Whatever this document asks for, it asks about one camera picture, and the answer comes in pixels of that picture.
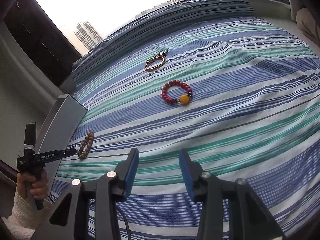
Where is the white cardboard box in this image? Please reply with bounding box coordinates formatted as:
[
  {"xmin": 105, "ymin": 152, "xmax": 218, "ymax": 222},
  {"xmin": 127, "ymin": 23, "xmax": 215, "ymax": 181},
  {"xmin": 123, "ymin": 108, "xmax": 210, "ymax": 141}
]
[{"xmin": 35, "ymin": 93, "xmax": 89, "ymax": 196}]

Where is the beige cushion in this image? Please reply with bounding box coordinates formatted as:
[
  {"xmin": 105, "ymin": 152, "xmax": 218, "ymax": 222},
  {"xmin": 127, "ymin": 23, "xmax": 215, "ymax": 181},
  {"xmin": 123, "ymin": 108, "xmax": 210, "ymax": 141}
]
[{"xmin": 296, "ymin": 8, "xmax": 319, "ymax": 46}]

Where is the left hand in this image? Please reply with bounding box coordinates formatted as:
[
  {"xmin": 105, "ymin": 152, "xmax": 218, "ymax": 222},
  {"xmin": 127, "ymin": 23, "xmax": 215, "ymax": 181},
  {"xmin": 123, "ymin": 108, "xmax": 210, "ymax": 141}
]
[{"xmin": 16, "ymin": 169, "xmax": 48, "ymax": 202}]

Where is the black cable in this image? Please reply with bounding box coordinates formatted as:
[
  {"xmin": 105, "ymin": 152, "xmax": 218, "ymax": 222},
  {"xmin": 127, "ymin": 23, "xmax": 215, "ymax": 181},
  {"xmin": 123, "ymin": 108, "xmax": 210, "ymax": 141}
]
[{"xmin": 87, "ymin": 197, "xmax": 132, "ymax": 240}]

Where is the red bead bracelet amber bead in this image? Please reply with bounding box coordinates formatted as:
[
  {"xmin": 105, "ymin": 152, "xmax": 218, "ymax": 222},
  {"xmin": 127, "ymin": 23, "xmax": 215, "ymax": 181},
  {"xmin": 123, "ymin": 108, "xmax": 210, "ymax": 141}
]
[{"xmin": 161, "ymin": 80, "xmax": 193, "ymax": 105}]

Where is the gold bangle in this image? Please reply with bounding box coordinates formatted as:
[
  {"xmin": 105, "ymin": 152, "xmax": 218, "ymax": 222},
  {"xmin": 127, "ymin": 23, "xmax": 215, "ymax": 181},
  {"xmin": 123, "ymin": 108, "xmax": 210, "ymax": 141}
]
[{"xmin": 145, "ymin": 56, "xmax": 165, "ymax": 72}]

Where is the brown wooden bead bracelet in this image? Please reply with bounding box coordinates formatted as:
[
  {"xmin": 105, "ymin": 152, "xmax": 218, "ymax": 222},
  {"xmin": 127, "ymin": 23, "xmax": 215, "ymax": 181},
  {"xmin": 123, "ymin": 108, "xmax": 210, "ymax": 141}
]
[{"xmin": 77, "ymin": 130, "xmax": 95, "ymax": 159}]

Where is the white fleece left sleeve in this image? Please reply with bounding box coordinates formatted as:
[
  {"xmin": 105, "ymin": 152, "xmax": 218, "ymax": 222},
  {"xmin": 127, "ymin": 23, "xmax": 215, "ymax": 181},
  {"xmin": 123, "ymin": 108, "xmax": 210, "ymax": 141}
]
[{"xmin": 4, "ymin": 190, "xmax": 52, "ymax": 239}]

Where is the striped blue green bedsheet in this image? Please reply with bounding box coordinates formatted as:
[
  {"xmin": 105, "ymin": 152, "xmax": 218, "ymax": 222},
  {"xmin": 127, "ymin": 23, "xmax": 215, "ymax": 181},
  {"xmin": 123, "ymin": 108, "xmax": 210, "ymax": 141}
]
[{"xmin": 50, "ymin": 0, "xmax": 319, "ymax": 239}]

